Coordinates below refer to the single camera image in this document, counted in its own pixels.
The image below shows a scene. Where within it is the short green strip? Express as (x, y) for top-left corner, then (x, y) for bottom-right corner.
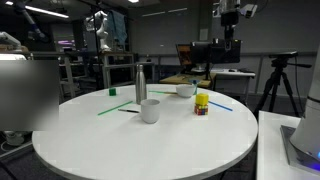
(148, 89), (178, 95)

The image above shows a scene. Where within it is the long ceiling light strip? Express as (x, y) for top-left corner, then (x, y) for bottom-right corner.
(4, 0), (70, 20)

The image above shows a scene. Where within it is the blue hanging cloth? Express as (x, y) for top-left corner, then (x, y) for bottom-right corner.
(110, 9), (129, 48)

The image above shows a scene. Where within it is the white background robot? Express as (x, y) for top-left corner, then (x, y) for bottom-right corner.
(85, 9), (112, 53)

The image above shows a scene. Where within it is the grey metal shelf frame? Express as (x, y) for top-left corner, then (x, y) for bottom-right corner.
(99, 52), (136, 90)

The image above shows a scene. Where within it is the white round floor device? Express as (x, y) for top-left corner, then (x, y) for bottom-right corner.
(3, 130), (32, 147)

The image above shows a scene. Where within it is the white ceramic mug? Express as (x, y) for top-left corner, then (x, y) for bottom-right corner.
(140, 98), (161, 125)

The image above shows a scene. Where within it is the black camera on tripod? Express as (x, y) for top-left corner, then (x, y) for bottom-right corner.
(268, 50), (299, 61)

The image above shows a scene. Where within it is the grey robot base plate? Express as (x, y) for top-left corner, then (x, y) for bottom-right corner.
(279, 124), (320, 175)

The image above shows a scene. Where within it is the screen with orange picture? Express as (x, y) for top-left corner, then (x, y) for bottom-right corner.
(175, 43), (194, 68)

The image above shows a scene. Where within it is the wooden table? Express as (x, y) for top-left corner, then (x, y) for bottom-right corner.
(159, 73), (214, 90)

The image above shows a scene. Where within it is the blue strip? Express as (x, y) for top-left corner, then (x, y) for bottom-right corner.
(208, 100), (234, 112)

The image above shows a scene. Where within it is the long green strip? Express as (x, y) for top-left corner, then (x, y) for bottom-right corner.
(97, 100), (134, 117)

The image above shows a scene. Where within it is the black keyboard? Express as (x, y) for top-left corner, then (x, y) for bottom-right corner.
(238, 67), (256, 74)

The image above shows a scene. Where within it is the small blue object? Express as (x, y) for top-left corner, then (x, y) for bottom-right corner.
(191, 78), (199, 96)

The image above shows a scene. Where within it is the black computer monitor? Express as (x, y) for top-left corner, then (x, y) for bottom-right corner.
(190, 38), (243, 67)

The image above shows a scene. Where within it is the white bowl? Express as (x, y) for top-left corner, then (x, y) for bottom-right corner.
(175, 83), (197, 99)

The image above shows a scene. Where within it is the multicoloured puzzle cube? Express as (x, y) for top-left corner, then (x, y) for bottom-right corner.
(193, 103), (209, 116)

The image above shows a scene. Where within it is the black camera tripod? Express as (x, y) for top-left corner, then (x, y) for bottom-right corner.
(254, 56), (313, 118)

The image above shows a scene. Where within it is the stainless steel bottle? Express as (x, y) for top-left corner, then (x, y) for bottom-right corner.
(135, 63), (148, 106)

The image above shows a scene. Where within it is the white paper on wall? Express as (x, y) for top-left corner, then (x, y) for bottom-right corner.
(199, 28), (210, 42)

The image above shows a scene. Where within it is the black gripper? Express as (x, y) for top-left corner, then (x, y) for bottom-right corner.
(220, 10), (240, 51)

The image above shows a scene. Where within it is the white side table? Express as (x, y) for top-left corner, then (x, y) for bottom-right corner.
(255, 110), (320, 180)

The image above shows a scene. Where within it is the black pen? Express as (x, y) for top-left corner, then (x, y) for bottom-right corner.
(117, 108), (141, 114)

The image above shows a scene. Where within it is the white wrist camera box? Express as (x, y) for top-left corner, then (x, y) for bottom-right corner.
(239, 3), (259, 19)

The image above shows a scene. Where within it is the white desk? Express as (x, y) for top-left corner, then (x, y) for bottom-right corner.
(211, 68), (256, 98)

